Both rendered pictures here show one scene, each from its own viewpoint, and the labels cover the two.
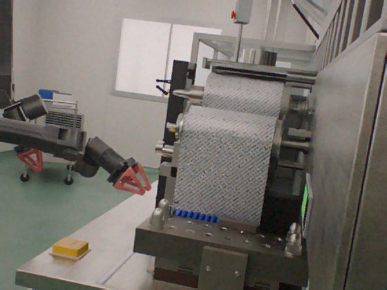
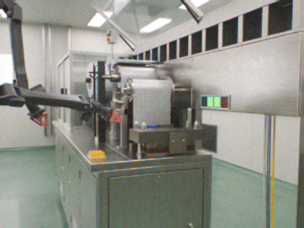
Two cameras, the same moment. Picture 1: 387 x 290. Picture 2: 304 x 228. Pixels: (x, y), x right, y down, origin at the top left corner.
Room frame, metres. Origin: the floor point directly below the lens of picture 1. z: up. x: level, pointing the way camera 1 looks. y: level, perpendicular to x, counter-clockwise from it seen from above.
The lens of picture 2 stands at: (-0.18, 0.86, 1.21)
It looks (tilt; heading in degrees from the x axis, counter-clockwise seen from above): 4 degrees down; 327
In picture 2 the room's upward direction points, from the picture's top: straight up
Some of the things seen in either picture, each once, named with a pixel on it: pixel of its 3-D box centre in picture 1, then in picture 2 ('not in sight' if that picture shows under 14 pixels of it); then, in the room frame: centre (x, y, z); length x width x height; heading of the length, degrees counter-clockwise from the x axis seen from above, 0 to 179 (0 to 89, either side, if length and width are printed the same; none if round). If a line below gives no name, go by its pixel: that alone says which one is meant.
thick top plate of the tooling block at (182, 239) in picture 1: (223, 246); (167, 134); (1.15, -0.10, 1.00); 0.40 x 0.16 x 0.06; 80
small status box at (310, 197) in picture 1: (306, 201); (214, 102); (0.92, -0.22, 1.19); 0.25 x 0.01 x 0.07; 170
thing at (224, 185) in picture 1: (219, 188); (152, 112); (1.28, -0.08, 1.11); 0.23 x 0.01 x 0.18; 80
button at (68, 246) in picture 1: (70, 247); (96, 153); (1.24, 0.29, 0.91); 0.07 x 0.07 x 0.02; 80
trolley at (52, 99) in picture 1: (52, 134); not in sight; (5.91, 1.71, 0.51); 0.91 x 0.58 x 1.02; 14
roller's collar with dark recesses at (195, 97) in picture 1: (200, 95); (115, 77); (1.61, 0.00, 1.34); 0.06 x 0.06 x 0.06; 80
